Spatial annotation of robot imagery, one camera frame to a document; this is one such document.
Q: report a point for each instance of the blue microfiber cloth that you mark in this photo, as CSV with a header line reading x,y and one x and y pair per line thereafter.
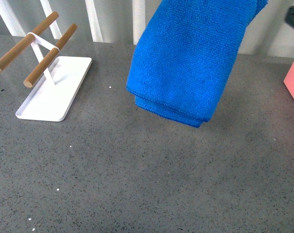
x,y
184,57

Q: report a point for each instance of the white towel rack wooden bars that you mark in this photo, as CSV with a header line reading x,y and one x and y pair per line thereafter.
x,y
56,79

